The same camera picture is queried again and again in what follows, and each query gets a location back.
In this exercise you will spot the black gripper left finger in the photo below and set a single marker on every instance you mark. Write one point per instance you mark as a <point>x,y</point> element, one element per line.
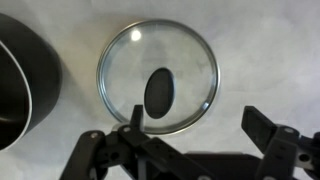
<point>133,150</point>

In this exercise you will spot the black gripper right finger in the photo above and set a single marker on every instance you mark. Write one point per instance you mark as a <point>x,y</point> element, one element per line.
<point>280,150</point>

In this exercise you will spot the glass lid with black knob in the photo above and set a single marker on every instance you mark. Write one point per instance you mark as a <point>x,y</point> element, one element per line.
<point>160,93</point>

